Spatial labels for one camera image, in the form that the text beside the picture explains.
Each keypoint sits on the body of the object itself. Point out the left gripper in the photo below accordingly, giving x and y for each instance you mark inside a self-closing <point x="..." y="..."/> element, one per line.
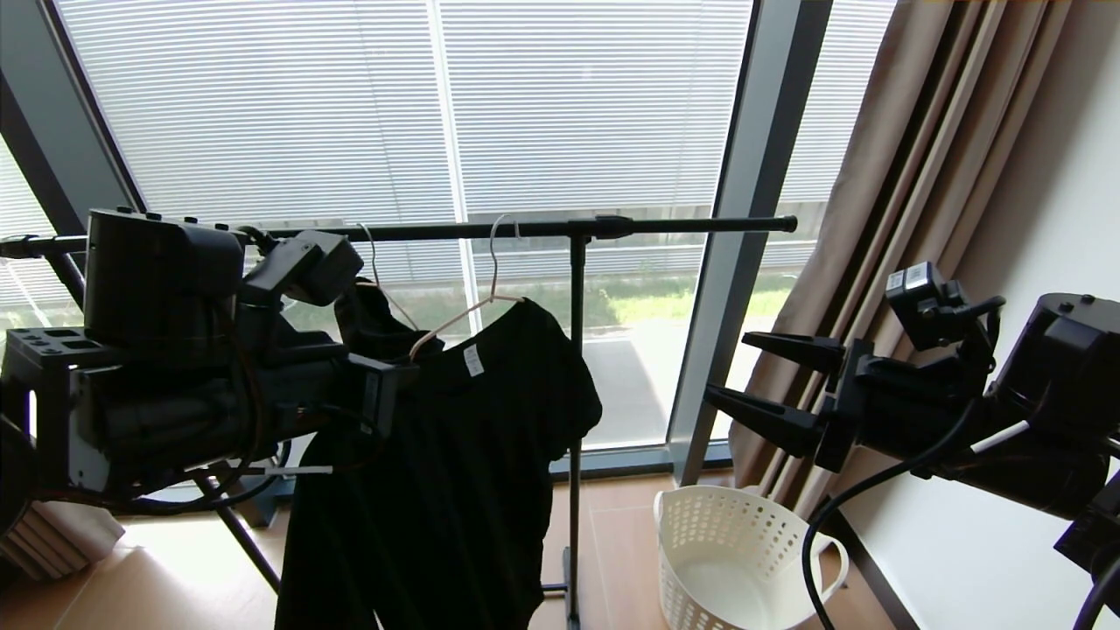
<point x="219" y="411"/>

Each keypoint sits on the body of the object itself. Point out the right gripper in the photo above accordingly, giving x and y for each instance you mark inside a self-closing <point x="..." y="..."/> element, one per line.
<point x="910" y="411"/>

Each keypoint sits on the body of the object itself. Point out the pink clothes hanger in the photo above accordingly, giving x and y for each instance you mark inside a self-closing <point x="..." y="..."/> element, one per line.
<point x="374" y="262"/>
<point x="493" y="271"/>

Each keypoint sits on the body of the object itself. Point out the black garment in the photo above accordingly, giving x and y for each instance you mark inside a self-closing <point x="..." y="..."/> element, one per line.
<point x="455" y="481"/>

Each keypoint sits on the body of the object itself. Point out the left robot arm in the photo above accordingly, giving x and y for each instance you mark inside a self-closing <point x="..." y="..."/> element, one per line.
<point x="157" y="271"/>

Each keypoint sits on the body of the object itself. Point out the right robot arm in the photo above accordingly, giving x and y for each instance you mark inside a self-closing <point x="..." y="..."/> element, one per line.
<point x="1059" y="385"/>

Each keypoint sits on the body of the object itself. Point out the white laundry basket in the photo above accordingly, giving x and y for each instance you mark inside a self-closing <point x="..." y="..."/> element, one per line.
<point x="744" y="560"/>

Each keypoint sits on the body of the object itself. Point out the black clothes rack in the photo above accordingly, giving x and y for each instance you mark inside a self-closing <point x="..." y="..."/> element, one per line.
<point x="656" y="225"/>

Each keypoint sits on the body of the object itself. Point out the brown curtain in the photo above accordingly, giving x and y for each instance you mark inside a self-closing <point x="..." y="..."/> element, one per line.
<point x="61" y="538"/>
<point x="919" y="175"/>

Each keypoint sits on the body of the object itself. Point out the window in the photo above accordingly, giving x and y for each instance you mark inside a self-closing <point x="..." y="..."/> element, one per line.
<point x="569" y="105"/>

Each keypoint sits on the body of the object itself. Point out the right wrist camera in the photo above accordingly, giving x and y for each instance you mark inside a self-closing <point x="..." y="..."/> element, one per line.
<point x="927" y="302"/>

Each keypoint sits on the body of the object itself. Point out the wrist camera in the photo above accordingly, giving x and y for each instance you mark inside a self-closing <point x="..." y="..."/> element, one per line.
<point x="306" y="262"/>
<point x="927" y="302"/>

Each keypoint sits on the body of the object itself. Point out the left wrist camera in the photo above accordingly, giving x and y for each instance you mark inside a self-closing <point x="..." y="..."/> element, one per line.
<point x="306" y="262"/>

